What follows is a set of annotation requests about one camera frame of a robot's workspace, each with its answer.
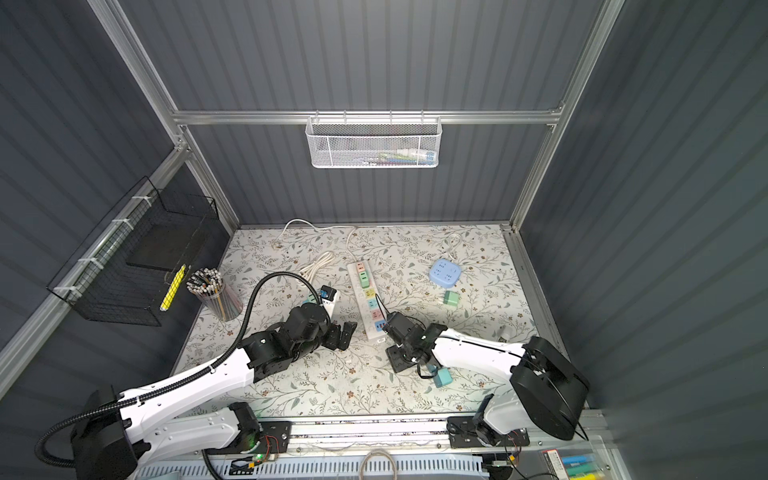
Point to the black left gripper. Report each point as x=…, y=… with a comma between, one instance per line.
x=334, y=340

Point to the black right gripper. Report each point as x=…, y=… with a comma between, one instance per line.
x=396, y=362

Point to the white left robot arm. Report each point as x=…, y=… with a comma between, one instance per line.
x=117, y=434

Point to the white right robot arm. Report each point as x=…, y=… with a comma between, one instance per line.
x=547, y=391

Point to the green plug adapter right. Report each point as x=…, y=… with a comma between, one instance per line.
x=451, y=298

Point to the white multicolour power strip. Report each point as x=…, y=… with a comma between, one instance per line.
x=372, y=316

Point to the blue square power socket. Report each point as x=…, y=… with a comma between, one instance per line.
x=445, y=273

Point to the pencil cup holder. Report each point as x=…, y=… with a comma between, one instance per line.
x=210, y=287

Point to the yellow marker pen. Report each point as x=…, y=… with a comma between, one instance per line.
x=173, y=289

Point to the clear box of markers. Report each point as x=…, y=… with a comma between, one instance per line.
x=563, y=465

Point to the white wire mesh basket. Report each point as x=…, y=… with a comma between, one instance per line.
x=367, y=144

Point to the black wire mesh basket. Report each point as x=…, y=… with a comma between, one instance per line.
x=125, y=273

